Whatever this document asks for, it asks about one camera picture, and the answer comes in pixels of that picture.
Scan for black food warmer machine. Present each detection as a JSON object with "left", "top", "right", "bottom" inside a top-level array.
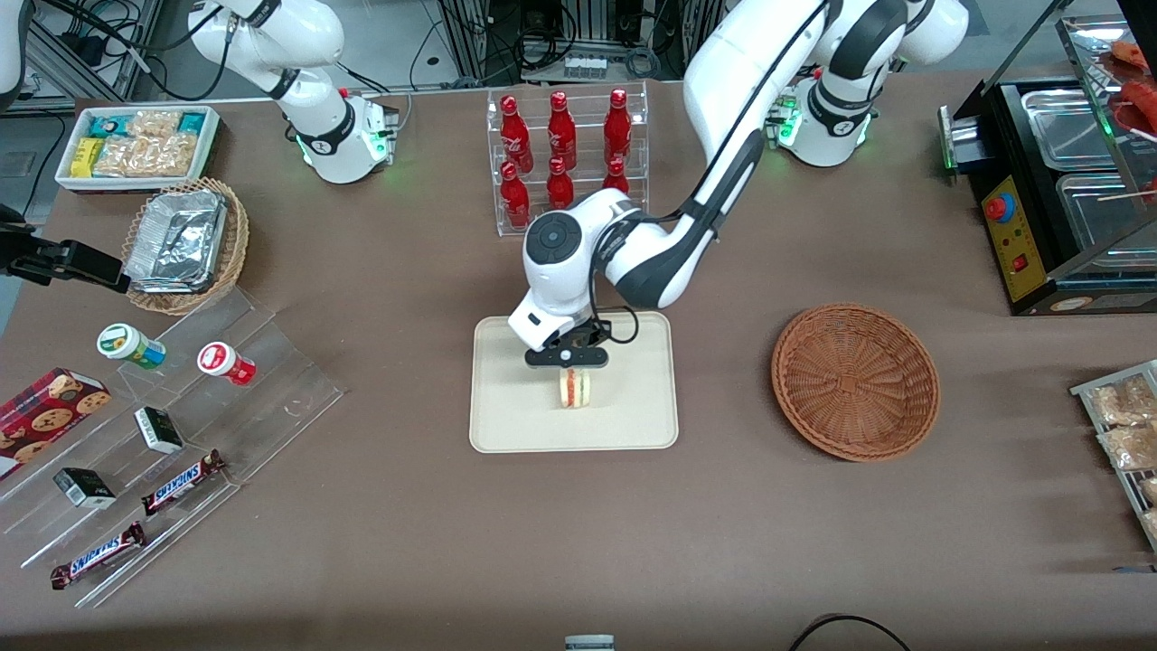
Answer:
[{"left": 938, "top": 0, "right": 1157, "bottom": 317}]

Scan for clear acrylic bottle rack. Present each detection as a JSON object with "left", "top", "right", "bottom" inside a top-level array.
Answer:
[{"left": 486, "top": 81, "right": 650, "bottom": 238}]

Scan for steel warmer pan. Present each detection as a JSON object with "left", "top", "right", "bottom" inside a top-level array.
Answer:
[
  {"left": 1056, "top": 172, "right": 1157, "bottom": 250},
  {"left": 1021, "top": 89, "right": 1118, "bottom": 173}
]

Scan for clear acrylic stepped display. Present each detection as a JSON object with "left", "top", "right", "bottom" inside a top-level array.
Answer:
[{"left": 0, "top": 288, "right": 349, "bottom": 609}]

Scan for black cable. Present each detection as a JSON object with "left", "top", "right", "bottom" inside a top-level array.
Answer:
[{"left": 786, "top": 614, "right": 914, "bottom": 651}]

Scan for light tan wicker basket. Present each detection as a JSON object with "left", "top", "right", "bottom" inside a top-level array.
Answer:
[{"left": 122, "top": 178, "right": 250, "bottom": 316}]

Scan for red sausage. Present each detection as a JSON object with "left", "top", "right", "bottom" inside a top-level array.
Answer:
[
  {"left": 1110, "top": 41, "right": 1157, "bottom": 75},
  {"left": 1121, "top": 80, "right": 1157, "bottom": 137}
]

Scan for grey wire snack rack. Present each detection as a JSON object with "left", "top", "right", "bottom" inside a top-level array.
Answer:
[{"left": 1069, "top": 360, "right": 1157, "bottom": 552}]

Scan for snickers chocolate bar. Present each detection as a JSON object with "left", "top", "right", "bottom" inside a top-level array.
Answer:
[
  {"left": 50, "top": 522, "right": 147, "bottom": 590},
  {"left": 142, "top": 449, "right": 227, "bottom": 516}
]

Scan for round brown wicker basket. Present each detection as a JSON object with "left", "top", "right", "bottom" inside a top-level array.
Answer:
[{"left": 771, "top": 303, "right": 941, "bottom": 463}]

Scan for cream plastic serving tray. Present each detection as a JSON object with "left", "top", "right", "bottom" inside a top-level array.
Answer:
[{"left": 469, "top": 311, "right": 680, "bottom": 453}]

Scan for green lid snack cup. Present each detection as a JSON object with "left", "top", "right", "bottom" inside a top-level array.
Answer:
[{"left": 97, "top": 323, "right": 167, "bottom": 371}]

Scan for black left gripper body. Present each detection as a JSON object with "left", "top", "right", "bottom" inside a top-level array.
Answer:
[{"left": 526, "top": 321, "right": 610, "bottom": 369}]

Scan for small black carton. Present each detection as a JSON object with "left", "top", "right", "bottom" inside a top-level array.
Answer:
[
  {"left": 134, "top": 407, "right": 184, "bottom": 455},
  {"left": 52, "top": 467, "right": 118, "bottom": 510}
]

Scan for white snack tub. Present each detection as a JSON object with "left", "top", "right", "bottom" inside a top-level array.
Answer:
[{"left": 56, "top": 106, "right": 221, "bottom": 194}]

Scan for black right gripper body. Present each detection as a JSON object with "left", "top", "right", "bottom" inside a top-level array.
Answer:
[{"left": 0, "top": 206, "right": 64, "bottom": 281}]

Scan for stack of foil trays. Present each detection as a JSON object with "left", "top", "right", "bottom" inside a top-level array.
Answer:
[{"left": 125, "top": 190, "right": 228, "bottom": 293}]

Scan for red cookie box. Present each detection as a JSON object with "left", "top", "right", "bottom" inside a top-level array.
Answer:
[{"left": 0, "top": 368, "right": 112, "bottom": 481}]

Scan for red lid snack cup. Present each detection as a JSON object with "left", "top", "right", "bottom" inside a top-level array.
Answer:
[{"left": 197, "top": 342, "right": 258, "bottom": 387}]

